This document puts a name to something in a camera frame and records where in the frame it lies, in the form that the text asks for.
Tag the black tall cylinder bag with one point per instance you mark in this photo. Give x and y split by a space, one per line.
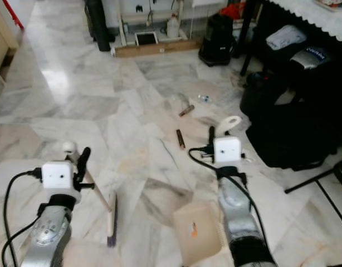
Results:
97 25

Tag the white wooden workbench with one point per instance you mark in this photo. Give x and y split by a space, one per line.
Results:
121 22

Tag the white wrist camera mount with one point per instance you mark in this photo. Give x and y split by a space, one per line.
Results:
55 175
228 150

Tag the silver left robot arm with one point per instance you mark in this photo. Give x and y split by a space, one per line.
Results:
48 233

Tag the brown stick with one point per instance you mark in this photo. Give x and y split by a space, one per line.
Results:
187 110
180 139

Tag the red plastic bag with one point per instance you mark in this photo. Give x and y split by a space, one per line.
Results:
233 10

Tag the black metal stand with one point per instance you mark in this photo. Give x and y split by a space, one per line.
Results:
307 181

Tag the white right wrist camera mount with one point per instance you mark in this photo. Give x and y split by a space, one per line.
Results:
228 150

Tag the wooden door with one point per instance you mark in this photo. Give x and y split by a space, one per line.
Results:
1 33

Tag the black power plug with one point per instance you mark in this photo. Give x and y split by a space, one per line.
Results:
138 8

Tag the white lace tablecloth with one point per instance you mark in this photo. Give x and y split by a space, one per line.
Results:
316 19

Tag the white framed tablet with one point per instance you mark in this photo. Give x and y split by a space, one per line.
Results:
146 39

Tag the folded grey cloth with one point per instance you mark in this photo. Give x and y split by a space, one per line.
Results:
287 37

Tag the black table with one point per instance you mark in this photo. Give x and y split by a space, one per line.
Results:
248 39

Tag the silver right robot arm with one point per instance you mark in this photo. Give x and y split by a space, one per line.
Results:
235 211

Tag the clear plastic jug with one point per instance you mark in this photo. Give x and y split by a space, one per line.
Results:
172 26

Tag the small clear plastic bottle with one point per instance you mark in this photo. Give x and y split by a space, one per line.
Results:
204 98

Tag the large black bag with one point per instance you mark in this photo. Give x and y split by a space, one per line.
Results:
293 128

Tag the wooden plank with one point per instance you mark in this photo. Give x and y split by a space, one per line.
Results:
154 48

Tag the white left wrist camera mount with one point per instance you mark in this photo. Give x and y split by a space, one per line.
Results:
55 175

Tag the silver blue printed bag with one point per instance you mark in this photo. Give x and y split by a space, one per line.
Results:
307 58

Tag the red ribbon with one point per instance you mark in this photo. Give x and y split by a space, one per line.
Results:
15 16

